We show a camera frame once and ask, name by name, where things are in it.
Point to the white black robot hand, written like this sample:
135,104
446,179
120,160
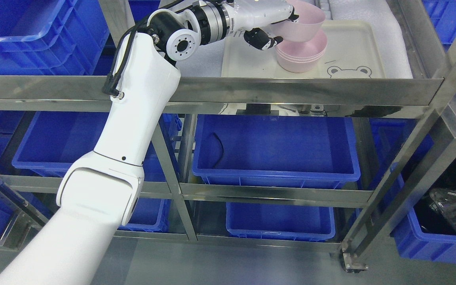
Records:
249,17

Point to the pink ikea bowl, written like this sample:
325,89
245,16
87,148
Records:
309,21

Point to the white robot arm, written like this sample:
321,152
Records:
100,190

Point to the blue bin left middle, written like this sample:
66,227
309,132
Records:
54,140

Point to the stacked pink bowls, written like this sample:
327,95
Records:
302,57

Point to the steel rack with bins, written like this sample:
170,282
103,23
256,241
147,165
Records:
425,97

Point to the cream bear tray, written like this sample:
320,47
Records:
352,53

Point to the blue bin bottom centre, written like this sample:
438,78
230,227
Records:
281,222

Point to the blue bin upper left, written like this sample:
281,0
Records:
51,37

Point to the blue bin right with items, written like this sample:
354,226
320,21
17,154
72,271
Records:
423,234

